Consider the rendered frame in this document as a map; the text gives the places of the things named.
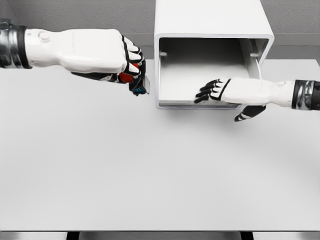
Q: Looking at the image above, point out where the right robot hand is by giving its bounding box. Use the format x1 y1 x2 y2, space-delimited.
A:
194 77 267 123

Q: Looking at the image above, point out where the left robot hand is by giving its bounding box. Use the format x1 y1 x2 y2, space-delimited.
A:
58 28 147 85

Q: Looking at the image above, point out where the white cabinet drawer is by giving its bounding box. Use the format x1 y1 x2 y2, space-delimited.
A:
155 58 264 110

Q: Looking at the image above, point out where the load switch with red knob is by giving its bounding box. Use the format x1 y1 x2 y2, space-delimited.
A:
118 59 151 97

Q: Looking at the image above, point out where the white tabletop storage cabinet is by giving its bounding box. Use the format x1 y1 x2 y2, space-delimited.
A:
153 0 275 111

